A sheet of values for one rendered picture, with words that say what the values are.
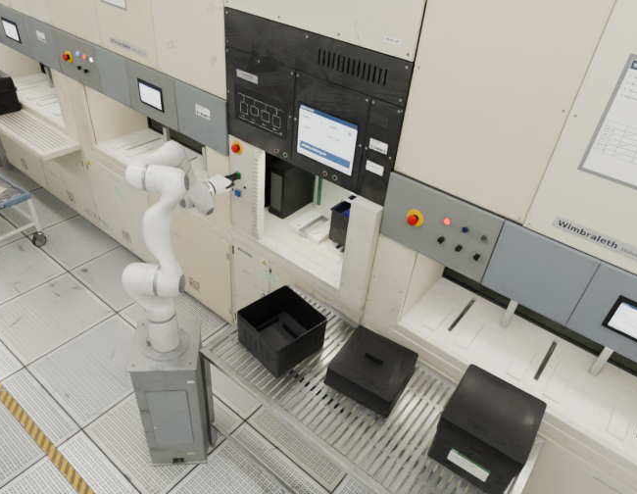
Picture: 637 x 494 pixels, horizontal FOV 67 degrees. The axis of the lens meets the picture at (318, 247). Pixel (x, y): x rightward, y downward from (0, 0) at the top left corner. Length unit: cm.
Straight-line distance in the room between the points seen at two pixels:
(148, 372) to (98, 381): 101
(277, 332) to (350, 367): 40
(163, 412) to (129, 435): 55
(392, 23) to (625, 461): 170
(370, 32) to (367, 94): 20
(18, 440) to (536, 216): 264
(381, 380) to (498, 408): 44
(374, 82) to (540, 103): 55
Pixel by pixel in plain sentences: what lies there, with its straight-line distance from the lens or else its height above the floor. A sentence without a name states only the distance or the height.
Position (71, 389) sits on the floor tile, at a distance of 315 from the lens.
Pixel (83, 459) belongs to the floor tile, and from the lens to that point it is 288.
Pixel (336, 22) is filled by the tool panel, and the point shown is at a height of 201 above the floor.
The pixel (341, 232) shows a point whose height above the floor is 102.
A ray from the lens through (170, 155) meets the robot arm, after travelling 190.
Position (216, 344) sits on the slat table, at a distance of 218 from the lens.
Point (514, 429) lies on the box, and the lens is 182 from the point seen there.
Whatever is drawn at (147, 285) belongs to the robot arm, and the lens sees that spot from 190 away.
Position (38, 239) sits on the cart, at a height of 7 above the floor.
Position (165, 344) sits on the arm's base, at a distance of 212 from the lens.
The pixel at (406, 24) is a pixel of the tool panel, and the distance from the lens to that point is 167.
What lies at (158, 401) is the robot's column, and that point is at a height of 54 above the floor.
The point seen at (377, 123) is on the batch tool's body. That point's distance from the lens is 179.
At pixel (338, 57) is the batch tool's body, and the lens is 184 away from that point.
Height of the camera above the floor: 240
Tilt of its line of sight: 38 degrees down
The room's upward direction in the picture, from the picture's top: 6 degrees clockwise
